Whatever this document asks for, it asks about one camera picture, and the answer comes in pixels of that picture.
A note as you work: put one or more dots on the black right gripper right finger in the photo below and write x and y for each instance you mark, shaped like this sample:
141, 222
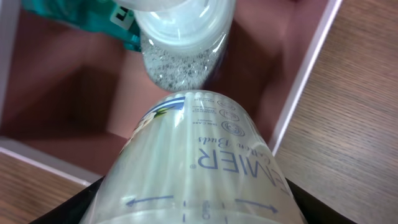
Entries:
315, 211

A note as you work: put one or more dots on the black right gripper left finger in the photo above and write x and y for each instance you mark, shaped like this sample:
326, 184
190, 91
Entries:
72, 210

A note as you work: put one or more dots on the cotton buds round container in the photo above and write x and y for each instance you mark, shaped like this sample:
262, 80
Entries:
195, 157

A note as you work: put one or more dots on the teal liquid bottle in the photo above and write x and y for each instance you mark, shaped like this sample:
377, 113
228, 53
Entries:
103, 16

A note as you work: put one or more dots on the clear purple soap bottle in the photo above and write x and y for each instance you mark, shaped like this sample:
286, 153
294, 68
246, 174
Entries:
182, 41

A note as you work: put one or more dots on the white cardboard box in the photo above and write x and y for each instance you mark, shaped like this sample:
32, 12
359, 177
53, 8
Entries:
70, 98

